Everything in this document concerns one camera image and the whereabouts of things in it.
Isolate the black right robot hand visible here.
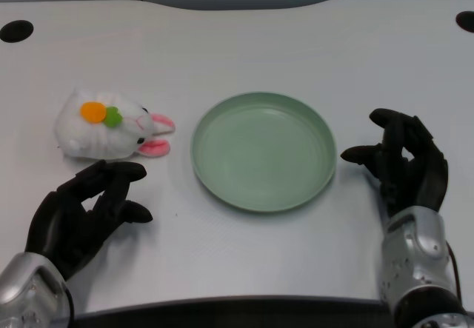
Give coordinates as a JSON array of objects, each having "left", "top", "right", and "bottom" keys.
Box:
[{"left": 339, "top": 107, "right": 450, "bottom": 218}]

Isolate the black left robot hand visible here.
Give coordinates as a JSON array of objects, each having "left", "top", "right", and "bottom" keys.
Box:
[{"left": 24, "top": 159, "right": 154, "bottom": 281}]

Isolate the white rabbit plush doll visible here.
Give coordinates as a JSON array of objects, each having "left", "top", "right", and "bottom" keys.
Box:
[{"left": 54, "top": 87, "right": 176, "bottom": 159}]

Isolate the green round plate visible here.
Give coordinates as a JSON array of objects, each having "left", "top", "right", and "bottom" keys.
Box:
[{"left": 190, "top": 90, "right": 338, "bottom": 215}]

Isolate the black table cable grommet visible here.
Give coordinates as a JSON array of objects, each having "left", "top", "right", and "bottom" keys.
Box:
[
  {"left": 455, "top": 10, "right": 474, "bottom": 33},
  {"left": 0, "top": 19, "right": 35, "bottom": 43}
]

